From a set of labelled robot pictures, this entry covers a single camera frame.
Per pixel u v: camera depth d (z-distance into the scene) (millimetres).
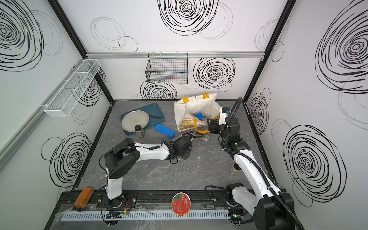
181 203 693
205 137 963
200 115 1029
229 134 588
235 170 769
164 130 1016
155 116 1088
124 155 535
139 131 913
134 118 1082
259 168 462
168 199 754
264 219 376
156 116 1088
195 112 1028
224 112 680
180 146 710
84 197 712
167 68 1239
